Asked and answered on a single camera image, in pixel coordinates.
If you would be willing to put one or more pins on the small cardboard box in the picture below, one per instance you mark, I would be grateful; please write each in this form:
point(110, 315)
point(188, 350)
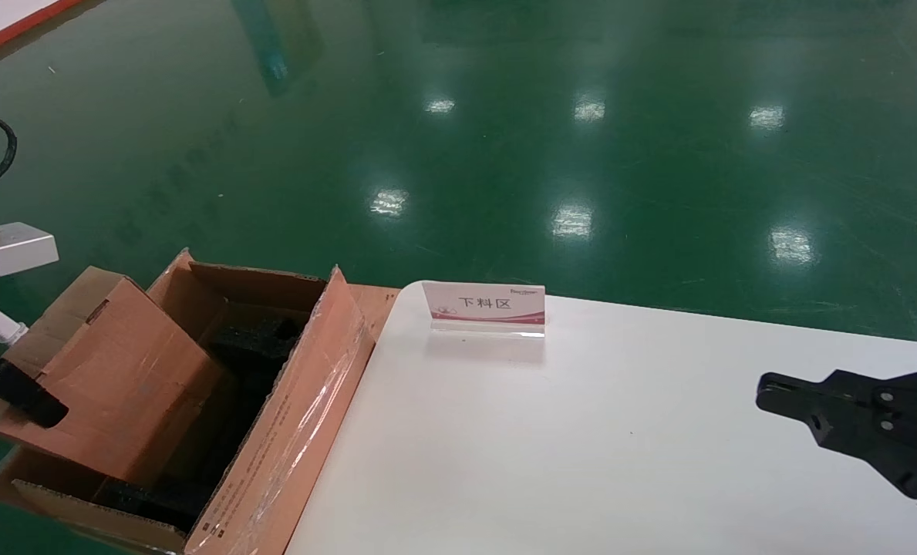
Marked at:
point(126, 362)

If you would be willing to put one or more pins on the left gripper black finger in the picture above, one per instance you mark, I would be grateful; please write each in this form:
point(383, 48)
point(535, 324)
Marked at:
point(22, 397)

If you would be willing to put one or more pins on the large open cardboard box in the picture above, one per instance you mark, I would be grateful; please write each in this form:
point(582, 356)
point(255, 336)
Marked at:
point(304, 401)

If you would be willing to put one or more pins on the acrylic sign with red label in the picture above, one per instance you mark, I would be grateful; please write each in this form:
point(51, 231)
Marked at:
point(481, 304)

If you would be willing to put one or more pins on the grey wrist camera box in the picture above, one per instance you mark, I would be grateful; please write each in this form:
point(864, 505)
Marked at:
point(11, 248)

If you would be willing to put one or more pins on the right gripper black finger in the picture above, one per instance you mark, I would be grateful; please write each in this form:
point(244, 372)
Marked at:
point(890, 424)

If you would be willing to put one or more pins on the black foam insert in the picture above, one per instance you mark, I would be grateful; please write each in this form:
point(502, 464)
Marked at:
point(254, 339)

